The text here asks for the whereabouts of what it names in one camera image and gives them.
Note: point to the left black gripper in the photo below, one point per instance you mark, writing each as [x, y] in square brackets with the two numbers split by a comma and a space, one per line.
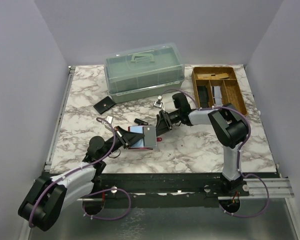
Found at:
[127, 139]

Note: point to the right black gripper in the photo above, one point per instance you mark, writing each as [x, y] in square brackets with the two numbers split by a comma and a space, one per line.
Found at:
[164, 124]

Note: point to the light blue card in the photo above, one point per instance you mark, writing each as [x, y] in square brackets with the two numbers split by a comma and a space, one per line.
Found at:
[137, 129]

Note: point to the red card holder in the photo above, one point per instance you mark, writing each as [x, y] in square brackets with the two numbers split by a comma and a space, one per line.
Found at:
[150, 139]

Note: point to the grey credit card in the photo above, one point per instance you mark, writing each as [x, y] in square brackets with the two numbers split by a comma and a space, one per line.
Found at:
[150, 136]

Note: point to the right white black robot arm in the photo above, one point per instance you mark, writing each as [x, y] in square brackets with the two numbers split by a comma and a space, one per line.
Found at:
[231, 128]

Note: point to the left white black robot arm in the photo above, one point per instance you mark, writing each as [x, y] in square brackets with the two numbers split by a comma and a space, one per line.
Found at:
[50, 194]

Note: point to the white cards in tray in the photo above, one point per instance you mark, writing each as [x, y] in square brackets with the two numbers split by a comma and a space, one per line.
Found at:
[217, 95]

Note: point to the black T-shaped part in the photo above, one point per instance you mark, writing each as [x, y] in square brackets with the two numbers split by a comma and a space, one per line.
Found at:
[140, 122]

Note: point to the black items in tray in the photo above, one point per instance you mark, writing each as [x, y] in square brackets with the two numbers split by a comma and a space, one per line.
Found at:
[203, 96]

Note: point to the green plastic storage box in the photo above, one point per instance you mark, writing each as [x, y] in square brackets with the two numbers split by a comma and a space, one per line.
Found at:
[143, 72]

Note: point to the brown cardboard piece in tray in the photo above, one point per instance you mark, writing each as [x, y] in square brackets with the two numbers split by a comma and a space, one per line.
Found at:
[212, 76]

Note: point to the brown woven organizer tray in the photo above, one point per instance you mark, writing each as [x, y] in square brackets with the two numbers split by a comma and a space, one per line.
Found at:
[230, 88]

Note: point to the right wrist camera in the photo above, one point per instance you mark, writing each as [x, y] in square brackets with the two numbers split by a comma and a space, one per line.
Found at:
[159, 104]

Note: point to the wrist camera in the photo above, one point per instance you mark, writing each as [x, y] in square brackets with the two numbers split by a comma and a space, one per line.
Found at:
[107, 122]
[159, 104]

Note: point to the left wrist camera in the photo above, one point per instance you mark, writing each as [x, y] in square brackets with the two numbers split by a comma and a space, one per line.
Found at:
[107, 122]

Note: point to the black mounting base rail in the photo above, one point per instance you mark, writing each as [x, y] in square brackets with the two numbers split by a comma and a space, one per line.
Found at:
[160, 190]

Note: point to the aluminium frame rail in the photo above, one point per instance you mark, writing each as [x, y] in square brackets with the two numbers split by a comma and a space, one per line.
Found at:
[78, 122]

